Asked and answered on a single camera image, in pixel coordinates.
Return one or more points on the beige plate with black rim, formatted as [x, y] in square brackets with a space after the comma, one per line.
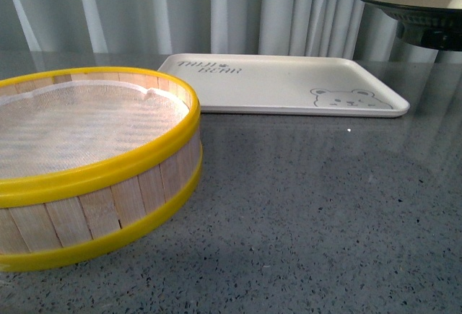
[424, 23]

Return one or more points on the white steamed bun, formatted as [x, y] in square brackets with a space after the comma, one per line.
[455, 4]

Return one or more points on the cream bear print tray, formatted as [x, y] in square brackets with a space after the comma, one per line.
[296, 85]

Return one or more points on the grey white curtain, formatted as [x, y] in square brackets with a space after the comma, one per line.
[334, 28]

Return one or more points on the yellow rimmed bamboo steamer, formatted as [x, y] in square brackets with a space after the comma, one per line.
[57, 219]

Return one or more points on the white mesh steamer liner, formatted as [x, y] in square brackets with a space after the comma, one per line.
[78, 123]

